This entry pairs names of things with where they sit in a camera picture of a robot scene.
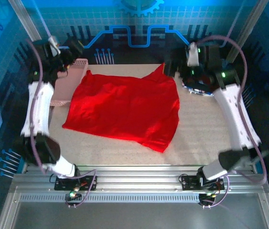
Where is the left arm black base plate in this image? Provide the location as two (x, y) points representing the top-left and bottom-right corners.
(54, 175), (98, 191)

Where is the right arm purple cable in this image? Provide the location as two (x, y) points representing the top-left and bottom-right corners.
(196, 35), (269, 209)

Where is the aluminium corner post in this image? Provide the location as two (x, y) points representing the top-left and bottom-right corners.
(8, 0), (57, 72)
(226, 0), (269, 63)

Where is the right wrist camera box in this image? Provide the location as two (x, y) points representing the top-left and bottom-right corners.
(187, 42), (200, 67)

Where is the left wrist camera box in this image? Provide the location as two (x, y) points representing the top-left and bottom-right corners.
(47, 35), (61, 57)

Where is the pink plastic basket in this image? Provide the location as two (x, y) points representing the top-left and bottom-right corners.
(50, 59), (90, 107)

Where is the slotted grey cable duct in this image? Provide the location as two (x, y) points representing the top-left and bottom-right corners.
(19, 194), (202, 203)

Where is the grey metal panel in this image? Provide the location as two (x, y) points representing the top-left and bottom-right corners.
(11, 202), (269, 229)

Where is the aluminium frame rail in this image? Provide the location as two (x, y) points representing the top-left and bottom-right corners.
(0, 164), (269, 229)

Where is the blue white printed t-shirt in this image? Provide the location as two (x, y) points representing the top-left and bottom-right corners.
(183, 83), (214, 97)

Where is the red t-shirt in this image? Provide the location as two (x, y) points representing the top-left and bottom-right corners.
(62, 62), (181, 154)

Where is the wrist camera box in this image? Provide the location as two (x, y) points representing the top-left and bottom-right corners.
(47, 35), (61, 57)
(187, 42), (200, 67)

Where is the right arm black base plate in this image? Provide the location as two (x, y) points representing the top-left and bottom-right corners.
(179, 174), (225, 191)

